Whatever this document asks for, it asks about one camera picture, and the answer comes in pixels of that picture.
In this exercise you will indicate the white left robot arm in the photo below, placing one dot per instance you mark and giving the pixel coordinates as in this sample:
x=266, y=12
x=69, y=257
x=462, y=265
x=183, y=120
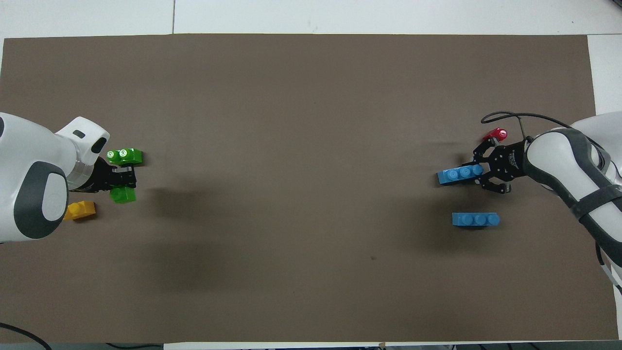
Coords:
x=29, y=170

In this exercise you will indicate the brown table mat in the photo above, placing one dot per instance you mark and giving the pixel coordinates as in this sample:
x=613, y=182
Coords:
x=311, y=121

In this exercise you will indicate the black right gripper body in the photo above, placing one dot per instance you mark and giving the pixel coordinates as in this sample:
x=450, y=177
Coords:
x=509, y=161

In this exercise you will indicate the yellow toy brick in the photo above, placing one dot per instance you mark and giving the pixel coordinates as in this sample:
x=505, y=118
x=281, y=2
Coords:
x=81, y=210

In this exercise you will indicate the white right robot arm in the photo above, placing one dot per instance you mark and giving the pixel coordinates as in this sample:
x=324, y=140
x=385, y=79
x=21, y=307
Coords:
x=573, y=160

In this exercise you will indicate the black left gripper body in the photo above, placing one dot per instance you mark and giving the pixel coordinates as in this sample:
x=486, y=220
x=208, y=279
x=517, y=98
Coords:
x=101, y=177

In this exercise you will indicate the blue three-stud brick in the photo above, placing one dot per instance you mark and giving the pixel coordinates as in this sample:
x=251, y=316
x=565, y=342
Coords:
x=475, y=219
x=457, y=175

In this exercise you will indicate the red toy brick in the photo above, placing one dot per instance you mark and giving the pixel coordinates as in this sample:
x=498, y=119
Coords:
x=499, y=132

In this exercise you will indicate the plain green brick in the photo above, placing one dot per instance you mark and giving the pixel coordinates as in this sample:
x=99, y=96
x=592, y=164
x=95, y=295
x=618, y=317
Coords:
x=123, y=195

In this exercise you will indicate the green brick with white stickers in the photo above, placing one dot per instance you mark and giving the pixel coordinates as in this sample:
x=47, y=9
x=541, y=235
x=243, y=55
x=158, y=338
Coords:
x=127, y=155

